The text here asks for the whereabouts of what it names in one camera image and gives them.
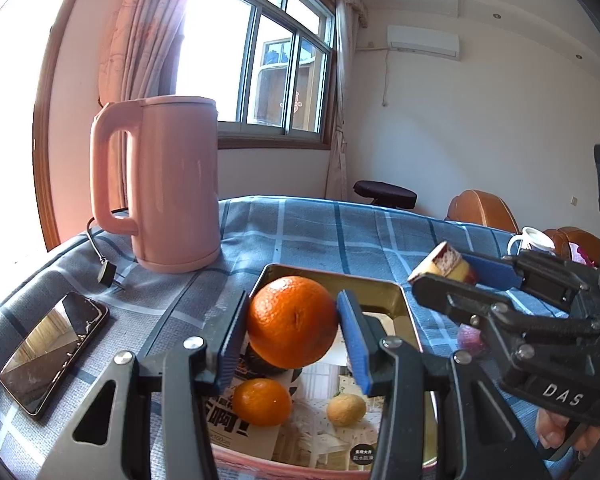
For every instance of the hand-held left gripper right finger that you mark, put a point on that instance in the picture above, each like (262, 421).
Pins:
(352, 340)

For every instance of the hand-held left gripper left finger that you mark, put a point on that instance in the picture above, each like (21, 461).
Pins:
(232, 340)

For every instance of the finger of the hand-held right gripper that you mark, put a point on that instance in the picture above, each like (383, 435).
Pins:
(495, 271)
(460, 300)

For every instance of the yellow cake slice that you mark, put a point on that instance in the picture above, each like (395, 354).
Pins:
(445, 262)

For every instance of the gold metal tin box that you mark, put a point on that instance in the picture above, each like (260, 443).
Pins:
(372, 294)

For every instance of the large orange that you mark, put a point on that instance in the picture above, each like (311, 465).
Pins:
(290, 320)

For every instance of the small orange kumquat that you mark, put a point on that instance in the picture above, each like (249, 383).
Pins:
(261, 402)

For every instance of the small yellow round fruit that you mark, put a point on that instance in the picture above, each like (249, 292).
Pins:
(346, 410)

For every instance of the person's right hand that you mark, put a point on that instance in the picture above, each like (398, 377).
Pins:
(552, 430)

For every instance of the purple round fruit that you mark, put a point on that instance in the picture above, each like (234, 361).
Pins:
(469, 339)

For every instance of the white mug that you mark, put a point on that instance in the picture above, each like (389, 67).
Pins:
(535, 242)

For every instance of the brown leather sofa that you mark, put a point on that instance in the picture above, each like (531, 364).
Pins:
(480, 210)

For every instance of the pink cloth item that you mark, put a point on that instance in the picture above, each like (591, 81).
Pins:
(580, 254)

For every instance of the printed paper leaflet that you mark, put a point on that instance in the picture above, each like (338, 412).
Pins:
(320, 440)

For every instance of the blue plaid tablecloth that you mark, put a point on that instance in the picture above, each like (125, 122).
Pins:
(330, 230)

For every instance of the dark round stool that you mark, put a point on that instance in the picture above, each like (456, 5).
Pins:
(385, 192)

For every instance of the pink electric kettle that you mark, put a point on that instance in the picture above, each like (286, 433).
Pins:
(175, 185)

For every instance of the black smartphone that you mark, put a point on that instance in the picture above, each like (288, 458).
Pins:
(50, 355)

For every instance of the pale narrow curtain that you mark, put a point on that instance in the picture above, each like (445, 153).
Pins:
(342, 110)

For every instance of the white air conditioner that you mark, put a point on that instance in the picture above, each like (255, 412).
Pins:
(422, 40)

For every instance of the sliding glass window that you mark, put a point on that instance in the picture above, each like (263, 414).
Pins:
(260, 60)

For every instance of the pink patterned curtain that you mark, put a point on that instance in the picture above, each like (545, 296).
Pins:
(140, 35)

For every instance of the wooden door frame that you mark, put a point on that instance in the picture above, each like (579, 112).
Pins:
(47, 135)

